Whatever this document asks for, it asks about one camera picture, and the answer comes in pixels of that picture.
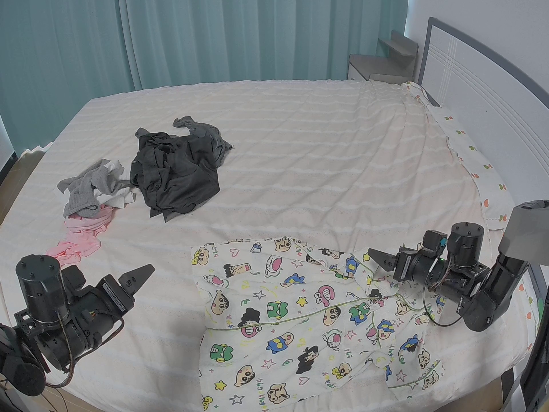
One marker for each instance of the white printed pillow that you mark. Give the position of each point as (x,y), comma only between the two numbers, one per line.
(480,165)

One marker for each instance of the pink garment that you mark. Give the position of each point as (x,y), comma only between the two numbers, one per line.
(81,238)

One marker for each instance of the grey bedside table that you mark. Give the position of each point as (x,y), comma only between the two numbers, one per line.
(369,65)

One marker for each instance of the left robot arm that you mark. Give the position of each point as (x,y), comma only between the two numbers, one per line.
(37,281)

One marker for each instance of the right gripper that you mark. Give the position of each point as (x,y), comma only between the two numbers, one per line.
(422,271)

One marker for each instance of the white garment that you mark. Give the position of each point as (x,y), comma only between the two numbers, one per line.
(120,198)

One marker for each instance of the black garment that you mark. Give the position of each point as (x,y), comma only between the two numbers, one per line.
(176,174)

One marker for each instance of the grey garment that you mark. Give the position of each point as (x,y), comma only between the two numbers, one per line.
(85,187)

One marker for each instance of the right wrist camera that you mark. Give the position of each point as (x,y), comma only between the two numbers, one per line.
(431,240)

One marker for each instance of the bed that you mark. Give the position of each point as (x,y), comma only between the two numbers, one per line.
(300,144)

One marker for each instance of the blue-green curtain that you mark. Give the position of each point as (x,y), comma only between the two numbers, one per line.
(257,24)
(55,58)

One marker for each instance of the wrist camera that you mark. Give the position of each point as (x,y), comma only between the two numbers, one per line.
(75,278)
(431,240)

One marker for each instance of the white printed pyjama top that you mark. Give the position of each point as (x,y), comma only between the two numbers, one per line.
(300,316)

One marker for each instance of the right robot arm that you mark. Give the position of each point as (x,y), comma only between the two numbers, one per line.
(497,290)

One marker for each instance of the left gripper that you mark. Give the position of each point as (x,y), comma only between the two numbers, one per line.
(94,311)

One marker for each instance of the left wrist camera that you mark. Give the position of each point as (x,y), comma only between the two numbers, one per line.
(75,278)

